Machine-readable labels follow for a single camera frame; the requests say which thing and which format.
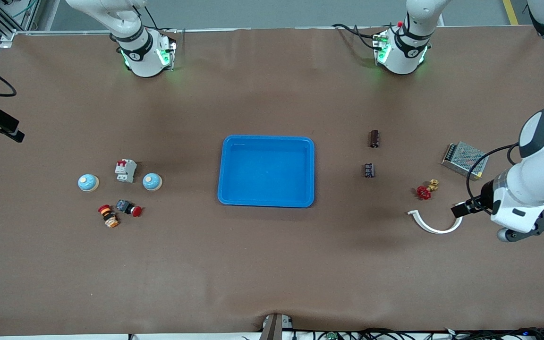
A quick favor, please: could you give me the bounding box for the blue desk bell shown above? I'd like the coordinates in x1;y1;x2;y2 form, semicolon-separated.
142;173;163;192
77;174;100;193

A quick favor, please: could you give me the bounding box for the white half-round pipe clamp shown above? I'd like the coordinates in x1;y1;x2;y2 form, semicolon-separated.
407;208;462;235

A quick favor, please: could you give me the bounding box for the metal mesh power supply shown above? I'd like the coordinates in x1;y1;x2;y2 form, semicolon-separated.
441;141;490;181

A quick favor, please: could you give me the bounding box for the white red circuit breaker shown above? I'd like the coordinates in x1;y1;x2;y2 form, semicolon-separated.
115;159;137;183

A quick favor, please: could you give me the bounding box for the red orange emergency stop button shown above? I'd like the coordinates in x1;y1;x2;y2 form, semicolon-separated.
98;204;120;229

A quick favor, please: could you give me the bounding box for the red black emergency stop button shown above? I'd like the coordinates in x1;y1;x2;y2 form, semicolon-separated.
115;199;143;218

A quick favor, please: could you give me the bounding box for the blue plastic tray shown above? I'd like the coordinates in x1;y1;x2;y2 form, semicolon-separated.
217;135;315;209

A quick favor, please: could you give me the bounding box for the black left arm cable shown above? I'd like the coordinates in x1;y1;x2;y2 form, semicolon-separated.
465;143;521;211

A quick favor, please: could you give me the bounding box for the brass valve red handle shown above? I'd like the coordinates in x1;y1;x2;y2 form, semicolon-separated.
416;179;439;200

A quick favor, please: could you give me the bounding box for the black base cable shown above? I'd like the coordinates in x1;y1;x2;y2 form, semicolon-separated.
331;23;377;50

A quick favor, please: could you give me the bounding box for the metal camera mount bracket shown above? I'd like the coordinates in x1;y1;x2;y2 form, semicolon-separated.
259;314;294;340

